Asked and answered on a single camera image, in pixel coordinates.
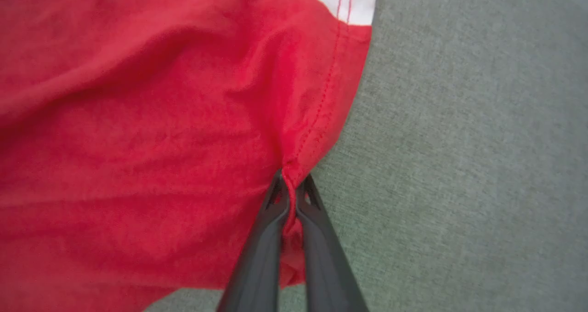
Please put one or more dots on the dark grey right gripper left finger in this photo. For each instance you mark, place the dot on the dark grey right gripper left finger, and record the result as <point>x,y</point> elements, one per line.
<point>257,261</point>

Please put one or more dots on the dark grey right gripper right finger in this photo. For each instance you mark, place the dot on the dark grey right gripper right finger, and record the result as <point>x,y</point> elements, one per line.
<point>326,266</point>

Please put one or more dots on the beige fabric sofa cushion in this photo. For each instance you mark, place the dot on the beige fabric sofa cushion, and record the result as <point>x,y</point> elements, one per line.
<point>459,165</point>

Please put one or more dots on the red and white garment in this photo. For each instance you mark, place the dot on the red and white garment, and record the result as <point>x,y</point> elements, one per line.
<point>138,142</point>

